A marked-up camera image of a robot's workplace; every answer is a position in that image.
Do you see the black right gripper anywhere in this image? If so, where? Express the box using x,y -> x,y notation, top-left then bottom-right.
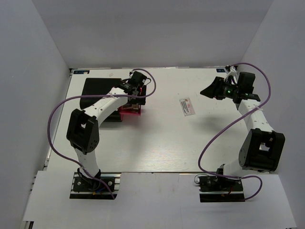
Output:
200,76 -> 240,100

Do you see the long brown eyeshadow palette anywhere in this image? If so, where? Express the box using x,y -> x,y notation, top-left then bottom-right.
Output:
130,104 -> 141,113

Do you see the clear false eyelash box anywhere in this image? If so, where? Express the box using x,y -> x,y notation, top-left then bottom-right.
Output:
179,97 -> 195,116

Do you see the pink black makeup drawer organizer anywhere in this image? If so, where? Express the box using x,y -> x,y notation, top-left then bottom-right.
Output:
80,78 -> 146,122

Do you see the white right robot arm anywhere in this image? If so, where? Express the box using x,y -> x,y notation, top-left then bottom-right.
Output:
200,70 -> 285,190

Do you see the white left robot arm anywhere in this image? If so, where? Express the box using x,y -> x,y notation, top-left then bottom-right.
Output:
66,71 -> 148,190

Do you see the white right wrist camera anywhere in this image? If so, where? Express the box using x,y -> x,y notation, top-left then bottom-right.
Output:
224,65 -> 238,82

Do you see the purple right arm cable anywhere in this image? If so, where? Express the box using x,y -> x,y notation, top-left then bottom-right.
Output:
198,62 -> 272,200

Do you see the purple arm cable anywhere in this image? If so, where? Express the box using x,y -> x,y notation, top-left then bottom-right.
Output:
198,62 -> 272,200
49,68 -> 157,200

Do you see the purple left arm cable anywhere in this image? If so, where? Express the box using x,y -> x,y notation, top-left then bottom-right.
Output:
49,68 -> 157,200

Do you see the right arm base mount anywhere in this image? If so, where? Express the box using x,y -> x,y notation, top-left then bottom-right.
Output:
194,174 -> 245,203

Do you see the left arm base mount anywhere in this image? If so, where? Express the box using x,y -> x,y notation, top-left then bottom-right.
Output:
70,173 -> 121,200

